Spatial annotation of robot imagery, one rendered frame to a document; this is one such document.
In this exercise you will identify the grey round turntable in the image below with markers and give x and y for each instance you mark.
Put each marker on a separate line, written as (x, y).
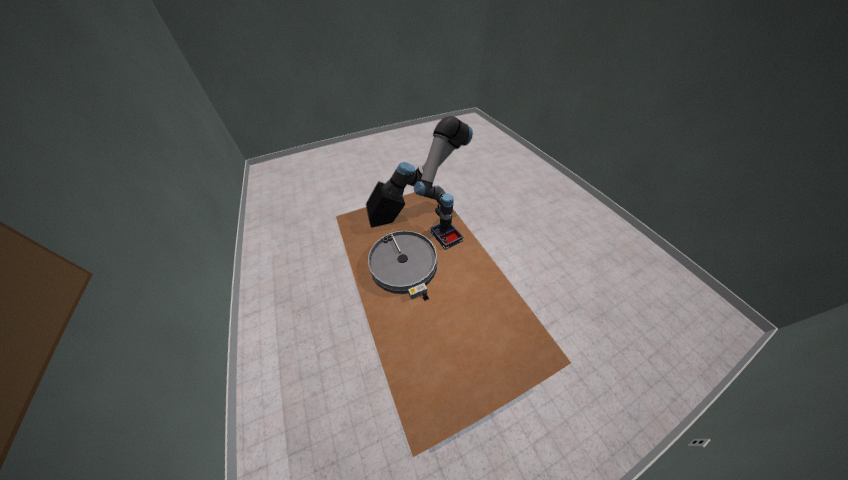
(405, 264)

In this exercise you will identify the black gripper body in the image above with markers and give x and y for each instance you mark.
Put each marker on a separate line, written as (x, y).
(445, 220)

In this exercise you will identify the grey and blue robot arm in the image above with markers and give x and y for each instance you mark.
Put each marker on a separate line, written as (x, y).
(407, 174)

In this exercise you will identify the red and blue divided bin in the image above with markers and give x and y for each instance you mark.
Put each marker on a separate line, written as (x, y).
(453, 236)

